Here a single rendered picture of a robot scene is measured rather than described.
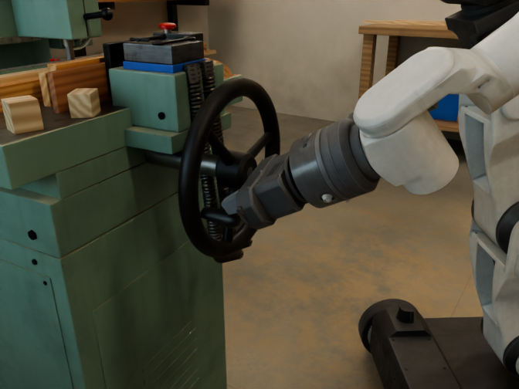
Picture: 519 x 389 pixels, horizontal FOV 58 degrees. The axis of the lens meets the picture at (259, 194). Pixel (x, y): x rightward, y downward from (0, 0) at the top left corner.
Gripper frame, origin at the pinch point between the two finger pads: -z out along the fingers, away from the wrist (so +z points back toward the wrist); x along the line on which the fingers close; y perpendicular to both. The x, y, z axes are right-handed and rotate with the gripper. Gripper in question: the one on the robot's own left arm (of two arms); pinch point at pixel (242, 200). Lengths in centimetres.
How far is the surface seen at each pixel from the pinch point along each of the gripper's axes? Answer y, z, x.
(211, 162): 3.8, -10.0, 11.2
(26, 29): 38, -31, 16
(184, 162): 8.1, -4.4, -0.1
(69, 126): 20.3, -18.0, -0.5
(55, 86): 26.4, -21.7, 5.3
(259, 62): -14, -176, 355
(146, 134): 13.0, -15.5, 8.5
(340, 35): -29, -94, 344
